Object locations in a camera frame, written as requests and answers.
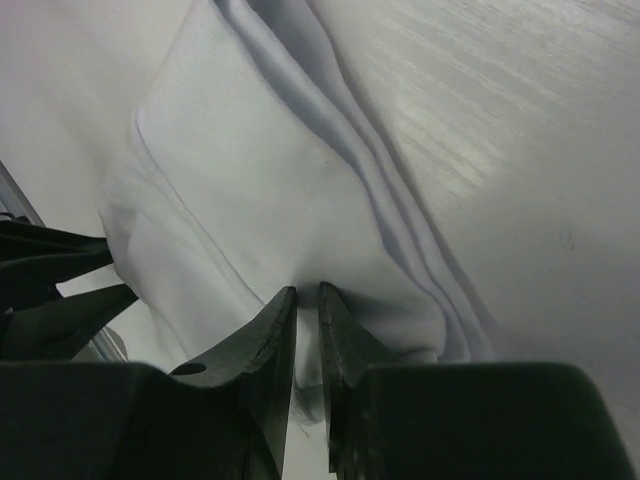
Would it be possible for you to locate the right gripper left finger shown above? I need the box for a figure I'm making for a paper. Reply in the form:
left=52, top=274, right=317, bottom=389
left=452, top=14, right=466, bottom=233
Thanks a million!
left=1, top=287, right=297, bottom=479

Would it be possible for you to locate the white fabric skirt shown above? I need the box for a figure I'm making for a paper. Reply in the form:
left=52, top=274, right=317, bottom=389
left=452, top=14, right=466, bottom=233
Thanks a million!
left=101, top=1, right=494, bottom=424

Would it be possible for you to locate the aluminium front rail frame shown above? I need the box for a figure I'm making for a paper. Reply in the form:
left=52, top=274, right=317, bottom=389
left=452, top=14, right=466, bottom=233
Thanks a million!
left=1, top=164, right=127, bottom=361

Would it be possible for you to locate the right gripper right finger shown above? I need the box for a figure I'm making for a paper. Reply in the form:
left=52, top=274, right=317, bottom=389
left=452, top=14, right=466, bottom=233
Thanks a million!
left=318, top=283, right=635, bottom=479

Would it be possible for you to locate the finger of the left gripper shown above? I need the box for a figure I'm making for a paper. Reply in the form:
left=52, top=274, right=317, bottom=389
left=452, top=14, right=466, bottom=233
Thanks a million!
left=1, top=284, right=138, bottom=360
left=1, top=220, right=112, bottom=295

